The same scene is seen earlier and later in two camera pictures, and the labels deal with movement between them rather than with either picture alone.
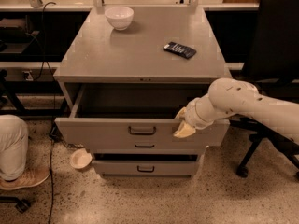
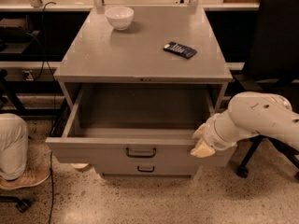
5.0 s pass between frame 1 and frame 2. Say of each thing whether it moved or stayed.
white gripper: moved
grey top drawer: moved
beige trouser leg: stayed
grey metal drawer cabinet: stayed
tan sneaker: stayed
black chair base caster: stayed
